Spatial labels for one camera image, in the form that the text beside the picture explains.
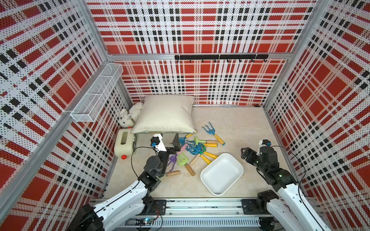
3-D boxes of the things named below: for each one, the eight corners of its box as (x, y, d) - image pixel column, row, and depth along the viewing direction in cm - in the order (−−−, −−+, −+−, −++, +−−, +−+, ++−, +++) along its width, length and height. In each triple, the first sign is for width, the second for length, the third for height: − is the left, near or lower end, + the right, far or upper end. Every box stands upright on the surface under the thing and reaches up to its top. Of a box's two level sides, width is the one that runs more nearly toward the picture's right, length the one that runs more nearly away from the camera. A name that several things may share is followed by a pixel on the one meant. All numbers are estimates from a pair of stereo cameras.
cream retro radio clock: (117, 160, 90) (111, 155, 84) (120, 135, 102) (116, 129, 96) (136, 157, 92) (132, 151, 86) (137, 132, 104) (133, 126, 98)
